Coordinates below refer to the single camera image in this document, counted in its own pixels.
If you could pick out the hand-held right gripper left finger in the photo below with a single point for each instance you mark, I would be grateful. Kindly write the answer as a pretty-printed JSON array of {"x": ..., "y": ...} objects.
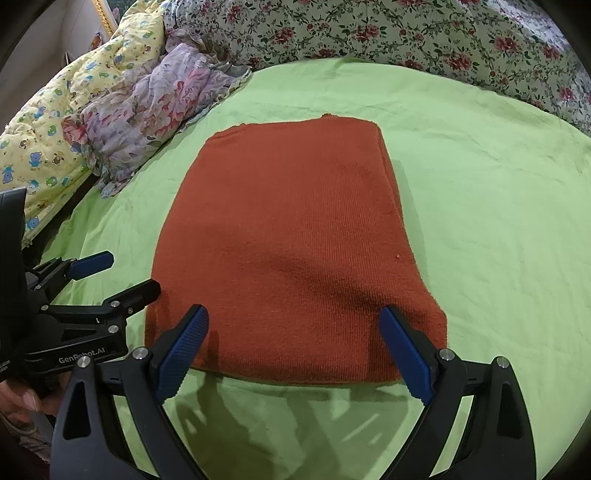
[{"x": 182, "y": 355}]

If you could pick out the light green bed sheet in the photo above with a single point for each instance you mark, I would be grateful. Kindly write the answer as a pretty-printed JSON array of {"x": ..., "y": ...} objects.
[{"x": 485, "y": 230}]

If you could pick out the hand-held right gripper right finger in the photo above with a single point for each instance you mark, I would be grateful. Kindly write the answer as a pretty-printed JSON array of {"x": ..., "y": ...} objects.
[{"x": 408, "y": 355}]

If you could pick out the rust orange knit sweater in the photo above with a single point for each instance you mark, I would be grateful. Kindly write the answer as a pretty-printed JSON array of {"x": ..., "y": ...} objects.
[{"x": 286, "y": 230}]

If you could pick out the person's left hand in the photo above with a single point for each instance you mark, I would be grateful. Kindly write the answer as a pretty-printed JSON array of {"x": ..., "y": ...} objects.
[{"x": 18, "y": 401}]

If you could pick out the gold picture frame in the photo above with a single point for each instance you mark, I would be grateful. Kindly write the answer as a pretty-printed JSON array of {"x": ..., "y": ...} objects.
[{"x": 104, "y": 18}]

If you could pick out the rose print bed sheet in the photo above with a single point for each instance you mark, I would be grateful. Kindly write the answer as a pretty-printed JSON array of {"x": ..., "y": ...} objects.
[{"x": 369, "y": 27}]

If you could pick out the pale purple floral cloth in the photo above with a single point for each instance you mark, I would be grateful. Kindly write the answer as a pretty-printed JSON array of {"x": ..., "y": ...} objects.
[{"x": 152, "y": 106}]

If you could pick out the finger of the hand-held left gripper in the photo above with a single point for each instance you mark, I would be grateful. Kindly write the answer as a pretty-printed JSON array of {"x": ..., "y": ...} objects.
[
  {"x": 134, "y": 295},
  {"x": 92, "y": 265}
]

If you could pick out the yellow bear print quilt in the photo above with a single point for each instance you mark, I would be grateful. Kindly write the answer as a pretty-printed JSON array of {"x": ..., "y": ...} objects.
[{"x": 46, "y": 138}]

